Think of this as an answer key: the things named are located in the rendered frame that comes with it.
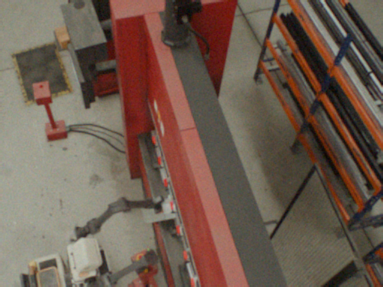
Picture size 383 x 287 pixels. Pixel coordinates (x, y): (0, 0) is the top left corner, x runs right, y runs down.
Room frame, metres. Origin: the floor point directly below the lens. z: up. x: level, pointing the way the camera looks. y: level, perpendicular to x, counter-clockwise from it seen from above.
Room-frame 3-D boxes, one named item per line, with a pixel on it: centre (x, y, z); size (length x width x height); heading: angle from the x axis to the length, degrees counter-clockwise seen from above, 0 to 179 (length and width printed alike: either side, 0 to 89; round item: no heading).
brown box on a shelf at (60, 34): (3.53, 0.67, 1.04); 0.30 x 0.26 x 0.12; 13
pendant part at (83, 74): (2.65, 0.45, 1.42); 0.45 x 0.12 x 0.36; 15
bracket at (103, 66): (2.80, 0.21, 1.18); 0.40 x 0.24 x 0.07; 9
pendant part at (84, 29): (2.72, 0.38, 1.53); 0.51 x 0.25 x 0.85; 15
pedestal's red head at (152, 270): (1.17, 0.01, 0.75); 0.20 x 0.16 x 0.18; 22
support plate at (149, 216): (1.53, -0.13, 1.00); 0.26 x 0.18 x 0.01; 99
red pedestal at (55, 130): (3.03, 0.96, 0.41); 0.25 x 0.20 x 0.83; 99
